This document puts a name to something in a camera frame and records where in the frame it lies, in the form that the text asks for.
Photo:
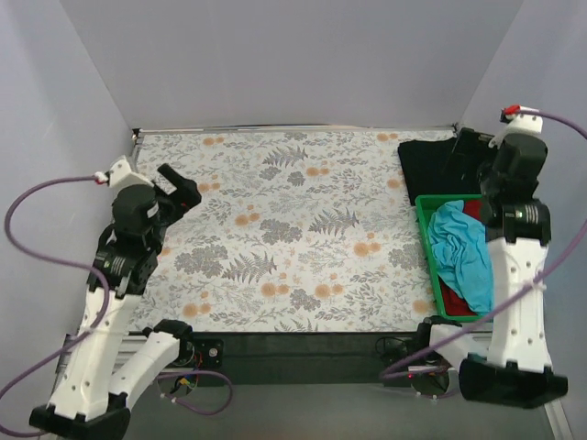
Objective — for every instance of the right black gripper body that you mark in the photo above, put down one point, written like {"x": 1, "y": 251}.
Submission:
{"x": 470, "y": 149}

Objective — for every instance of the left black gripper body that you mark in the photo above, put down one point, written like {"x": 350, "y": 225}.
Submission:
{"x": 179, "y": 193}

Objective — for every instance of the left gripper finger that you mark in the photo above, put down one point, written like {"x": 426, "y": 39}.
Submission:
{"x": 160, "y": 193}
{"x": 185, "y": 195}

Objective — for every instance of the black t shirt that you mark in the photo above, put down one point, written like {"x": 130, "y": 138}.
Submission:
{"x": 422, "y": 164}

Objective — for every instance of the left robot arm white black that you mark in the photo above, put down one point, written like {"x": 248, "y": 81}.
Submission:
{"x": 92, "y": 401}

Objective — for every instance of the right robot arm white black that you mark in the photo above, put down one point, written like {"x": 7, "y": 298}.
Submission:
{"x": 515, "y": 370}

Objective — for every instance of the green plastic bin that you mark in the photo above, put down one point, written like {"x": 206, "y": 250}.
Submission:
{"x": 425, "y": 206}

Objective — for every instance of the cyan t shirt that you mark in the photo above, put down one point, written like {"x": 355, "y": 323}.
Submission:
{"x": 461, "y": 255}

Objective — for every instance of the floral table mat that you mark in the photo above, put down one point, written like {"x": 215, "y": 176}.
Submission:
{"x": 304, "y": 231}

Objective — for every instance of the red t shirt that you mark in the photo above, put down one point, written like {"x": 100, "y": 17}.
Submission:
{"x": 453, "y": 304}

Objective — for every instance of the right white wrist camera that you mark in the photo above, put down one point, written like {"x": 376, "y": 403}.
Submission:
{"x": 517, "y": 119}

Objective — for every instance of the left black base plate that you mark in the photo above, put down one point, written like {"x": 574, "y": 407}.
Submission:
{"x": 200, "y": 353}

